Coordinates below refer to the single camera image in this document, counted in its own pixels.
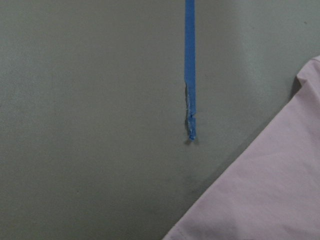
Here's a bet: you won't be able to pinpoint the pink Snoopy t-shirt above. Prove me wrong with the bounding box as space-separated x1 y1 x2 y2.
165 57 320 240

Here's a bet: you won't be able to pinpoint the blue tape grid lines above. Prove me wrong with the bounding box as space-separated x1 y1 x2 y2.
184 0 196 141

